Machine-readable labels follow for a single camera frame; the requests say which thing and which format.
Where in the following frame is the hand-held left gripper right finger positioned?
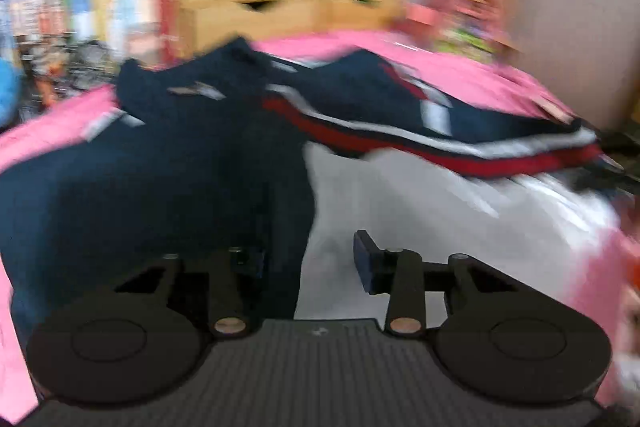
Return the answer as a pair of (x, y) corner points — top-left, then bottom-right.
(353, 230), (523, 339)

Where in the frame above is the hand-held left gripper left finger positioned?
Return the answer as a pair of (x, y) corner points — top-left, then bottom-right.
(112, 248), (263, 340)

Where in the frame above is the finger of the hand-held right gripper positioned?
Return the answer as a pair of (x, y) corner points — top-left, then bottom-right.
(582, 154), (640, 196)

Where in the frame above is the white and navy jacket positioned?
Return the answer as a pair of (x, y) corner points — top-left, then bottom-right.
(0, 37), (623, 348)

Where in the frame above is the pink blanket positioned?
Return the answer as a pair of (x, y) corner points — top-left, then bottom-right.
(0, 29), (640, 427)

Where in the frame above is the pink miniature dollhouse model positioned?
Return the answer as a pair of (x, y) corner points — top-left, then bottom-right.
(405, 0), (523, 65)

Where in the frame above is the wooden desk organizer with drawers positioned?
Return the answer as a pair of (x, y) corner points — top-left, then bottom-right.
(177, 0), (407, 58)

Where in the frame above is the black bicycle model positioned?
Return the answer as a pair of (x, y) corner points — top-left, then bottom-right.
(20, 39), (121, 108)

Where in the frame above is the blue round plush ball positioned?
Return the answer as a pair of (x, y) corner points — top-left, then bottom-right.
(0, 32), (23, 128)

